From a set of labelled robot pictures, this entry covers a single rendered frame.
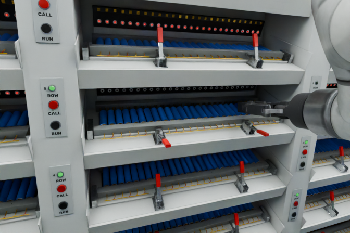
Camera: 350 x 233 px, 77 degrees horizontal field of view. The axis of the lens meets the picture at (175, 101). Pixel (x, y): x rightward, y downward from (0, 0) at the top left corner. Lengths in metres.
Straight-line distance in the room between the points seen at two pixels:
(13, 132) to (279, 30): 0.80
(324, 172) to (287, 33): 0.52
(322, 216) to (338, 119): 0.71
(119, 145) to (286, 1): 0.56
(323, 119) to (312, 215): 0.68
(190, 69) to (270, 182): 0.48
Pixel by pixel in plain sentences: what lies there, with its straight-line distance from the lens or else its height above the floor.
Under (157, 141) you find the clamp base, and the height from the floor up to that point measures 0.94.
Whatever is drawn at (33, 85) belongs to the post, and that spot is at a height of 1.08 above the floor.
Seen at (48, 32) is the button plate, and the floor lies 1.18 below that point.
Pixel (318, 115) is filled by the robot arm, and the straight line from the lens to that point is 0.45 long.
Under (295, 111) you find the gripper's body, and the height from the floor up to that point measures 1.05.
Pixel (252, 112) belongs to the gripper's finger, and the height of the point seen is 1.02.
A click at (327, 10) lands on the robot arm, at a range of 0.35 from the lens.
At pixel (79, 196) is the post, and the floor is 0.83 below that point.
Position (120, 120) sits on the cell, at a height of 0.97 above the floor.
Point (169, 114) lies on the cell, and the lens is 0.63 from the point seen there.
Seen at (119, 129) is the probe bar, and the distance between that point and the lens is 0.56.
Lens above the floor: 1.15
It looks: 13 degrees down
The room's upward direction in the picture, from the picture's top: 2 degrees clockwise
